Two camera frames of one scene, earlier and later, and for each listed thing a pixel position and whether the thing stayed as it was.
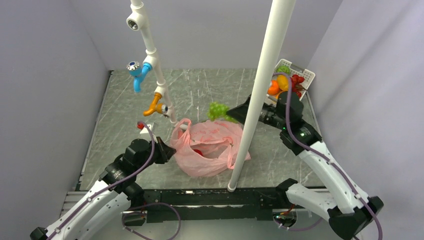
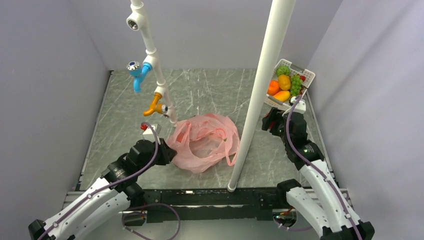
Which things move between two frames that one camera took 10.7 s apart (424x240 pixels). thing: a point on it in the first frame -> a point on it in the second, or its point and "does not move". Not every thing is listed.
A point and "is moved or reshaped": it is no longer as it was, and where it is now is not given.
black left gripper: x=165 y=151 does not move
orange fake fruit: x=274 y=88 does not move
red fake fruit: x=198 y=151 is moved or reshaped
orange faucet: x=156 y=107 does not move
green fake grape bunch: x=217 y=110 -> x=296 y=84
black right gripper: x=239 y=112 -> x=278 y=115
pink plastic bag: x=204 y=148 is moved or reshaped
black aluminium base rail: x=214 y=205 does not move
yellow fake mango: x=277 y=95 does not move
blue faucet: x=139 y=73 does not move
